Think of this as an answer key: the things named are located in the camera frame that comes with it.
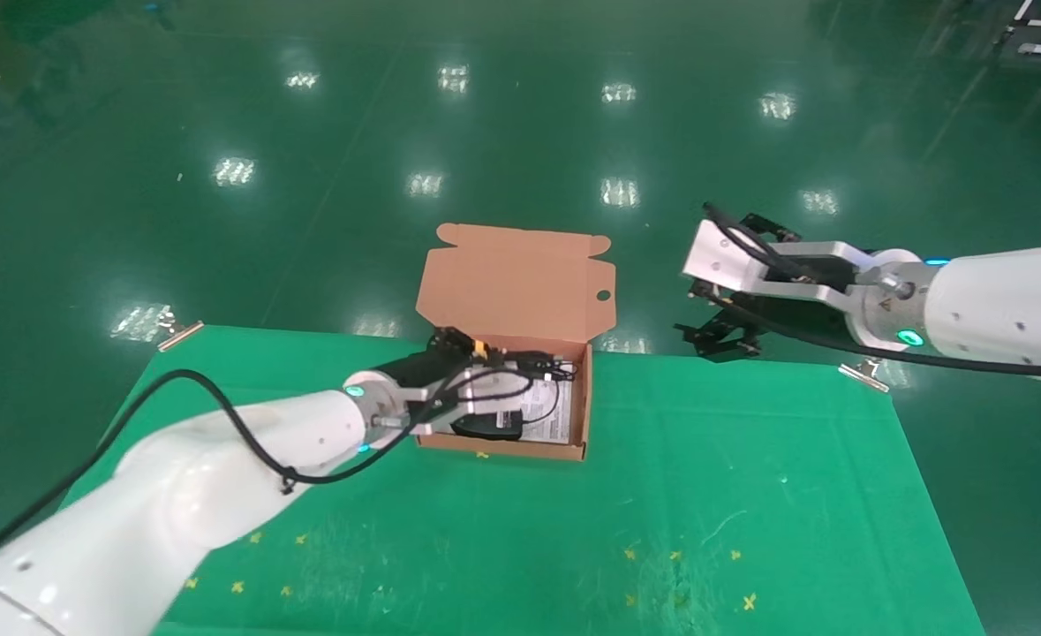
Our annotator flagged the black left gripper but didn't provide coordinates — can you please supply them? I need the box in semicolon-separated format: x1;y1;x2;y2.
388;327;494;395

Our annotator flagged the white printed paper sheet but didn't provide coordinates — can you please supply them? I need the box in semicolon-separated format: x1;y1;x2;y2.
520;380;574;445

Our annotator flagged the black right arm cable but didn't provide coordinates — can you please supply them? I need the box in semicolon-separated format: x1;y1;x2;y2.
703;203;1041;378

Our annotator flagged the black computer mouse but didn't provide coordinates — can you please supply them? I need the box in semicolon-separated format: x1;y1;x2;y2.
449;408;526;442

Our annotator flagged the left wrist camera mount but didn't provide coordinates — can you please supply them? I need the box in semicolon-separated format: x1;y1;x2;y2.
410;360;525;435

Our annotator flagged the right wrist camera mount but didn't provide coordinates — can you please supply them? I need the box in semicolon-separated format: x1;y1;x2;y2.
682;219;879;306

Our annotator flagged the black data cable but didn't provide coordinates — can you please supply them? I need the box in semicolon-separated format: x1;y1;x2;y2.
507;352;579;427

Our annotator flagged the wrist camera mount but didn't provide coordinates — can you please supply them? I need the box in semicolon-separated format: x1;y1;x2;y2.
682;219;879;306
410;360;525;435

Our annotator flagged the open brown cardboard box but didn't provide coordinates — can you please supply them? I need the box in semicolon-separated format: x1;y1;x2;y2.
414;223;618;463

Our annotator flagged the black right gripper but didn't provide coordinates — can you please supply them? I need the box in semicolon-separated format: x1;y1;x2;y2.
673;212;856;360

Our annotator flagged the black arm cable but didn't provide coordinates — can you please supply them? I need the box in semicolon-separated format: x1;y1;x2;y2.
0;367;534;577
703;203;1041;378

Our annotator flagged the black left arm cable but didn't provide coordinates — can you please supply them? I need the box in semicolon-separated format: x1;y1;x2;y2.
0;367;534;577

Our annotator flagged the green table cloth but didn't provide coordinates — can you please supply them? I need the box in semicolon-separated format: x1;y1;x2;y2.
59;323;987;636

